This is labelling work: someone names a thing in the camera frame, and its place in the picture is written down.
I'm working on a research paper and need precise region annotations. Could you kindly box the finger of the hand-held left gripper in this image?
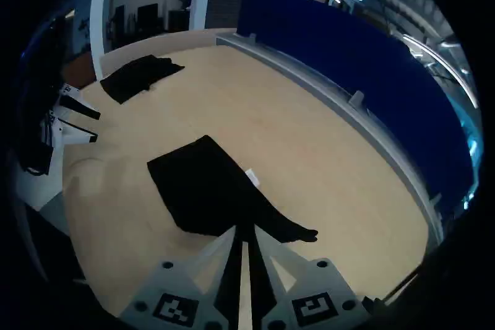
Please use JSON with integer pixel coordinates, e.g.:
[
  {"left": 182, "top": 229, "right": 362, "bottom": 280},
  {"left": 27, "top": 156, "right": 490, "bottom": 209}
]
[
  {"left": 43, "top": 110, "right": 98, "bottom": 146},
  {"left": 58, "top": 83, "right": 101, "bottom": 121}
]

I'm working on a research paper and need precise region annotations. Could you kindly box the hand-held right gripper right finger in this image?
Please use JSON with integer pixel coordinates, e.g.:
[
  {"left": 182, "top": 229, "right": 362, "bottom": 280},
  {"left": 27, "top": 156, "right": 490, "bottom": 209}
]
[{"left": 247, "top": 224, "right": 373, "bottom": 330}]

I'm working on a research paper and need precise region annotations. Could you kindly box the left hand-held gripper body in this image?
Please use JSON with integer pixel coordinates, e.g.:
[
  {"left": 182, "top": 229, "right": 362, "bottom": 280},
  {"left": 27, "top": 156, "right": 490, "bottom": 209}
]
[{"left": 7, "top": 16, "right": 67, "bottom": 176}]

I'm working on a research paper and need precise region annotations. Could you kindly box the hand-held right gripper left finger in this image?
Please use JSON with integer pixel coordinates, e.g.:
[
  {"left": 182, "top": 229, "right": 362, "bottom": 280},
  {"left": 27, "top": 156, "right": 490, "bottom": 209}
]
[{"left": 117, "top": 224, "right": 244, "bottom": 330}]

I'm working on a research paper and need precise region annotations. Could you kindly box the black towel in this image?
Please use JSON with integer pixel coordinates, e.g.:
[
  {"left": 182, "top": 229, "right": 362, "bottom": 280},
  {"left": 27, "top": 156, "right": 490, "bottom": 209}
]
[{"left": 147, "top": 134, "right": 319, "bottom": 244}]

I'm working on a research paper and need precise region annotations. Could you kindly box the stack of black towels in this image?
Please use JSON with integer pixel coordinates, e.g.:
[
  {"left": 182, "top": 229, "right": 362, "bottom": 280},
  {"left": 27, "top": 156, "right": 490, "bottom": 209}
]
[{"left": 100, "top": 55, "right": 186, "bottom": 105}]

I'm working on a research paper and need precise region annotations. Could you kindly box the blue desk screen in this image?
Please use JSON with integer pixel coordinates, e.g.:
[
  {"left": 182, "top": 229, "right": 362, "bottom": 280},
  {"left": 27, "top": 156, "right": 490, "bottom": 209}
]
[{"left": 215, "top": 0, "right": 476, "bottom": 246}]

